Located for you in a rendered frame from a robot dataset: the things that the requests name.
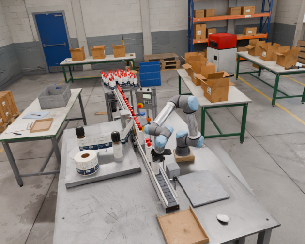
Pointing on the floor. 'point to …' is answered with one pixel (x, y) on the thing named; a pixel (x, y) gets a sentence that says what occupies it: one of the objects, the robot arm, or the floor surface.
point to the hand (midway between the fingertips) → (159, 160)
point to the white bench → (50, 134)
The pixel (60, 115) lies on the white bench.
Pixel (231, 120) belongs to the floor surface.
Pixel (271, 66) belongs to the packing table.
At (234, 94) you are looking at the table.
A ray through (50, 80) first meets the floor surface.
